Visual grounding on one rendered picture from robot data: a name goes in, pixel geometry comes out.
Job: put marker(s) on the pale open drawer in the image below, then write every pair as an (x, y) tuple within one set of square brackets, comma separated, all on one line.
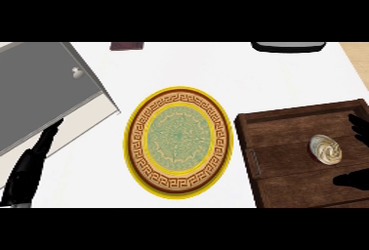
[(73, 120)]

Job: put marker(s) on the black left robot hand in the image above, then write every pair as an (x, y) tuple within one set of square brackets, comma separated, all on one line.
[(27, 169)]

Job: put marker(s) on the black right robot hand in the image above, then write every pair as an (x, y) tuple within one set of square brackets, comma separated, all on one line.
[(358, 130)]

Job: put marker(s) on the brown wooden tray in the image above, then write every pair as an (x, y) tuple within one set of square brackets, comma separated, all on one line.
[(288, 156)]

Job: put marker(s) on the grey drawer front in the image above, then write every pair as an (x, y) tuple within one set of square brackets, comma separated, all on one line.
[(39, 88)]

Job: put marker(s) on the yellow patterned round plate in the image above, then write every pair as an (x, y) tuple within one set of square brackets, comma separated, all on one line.
[(179, 140)]

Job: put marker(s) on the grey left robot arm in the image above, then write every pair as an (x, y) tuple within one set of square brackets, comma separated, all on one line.
[(20, 205)]

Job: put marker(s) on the white drawer knob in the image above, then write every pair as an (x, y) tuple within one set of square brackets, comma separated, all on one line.
[(77, 72)]

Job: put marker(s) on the swirled cream cupcake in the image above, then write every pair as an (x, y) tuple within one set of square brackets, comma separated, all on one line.
[(327, 149)]

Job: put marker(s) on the dark maroon block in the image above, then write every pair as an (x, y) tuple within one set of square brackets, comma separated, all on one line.
[(127, 46)]

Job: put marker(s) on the black and grey appliance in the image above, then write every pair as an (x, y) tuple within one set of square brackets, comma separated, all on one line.
[(288, 46)]

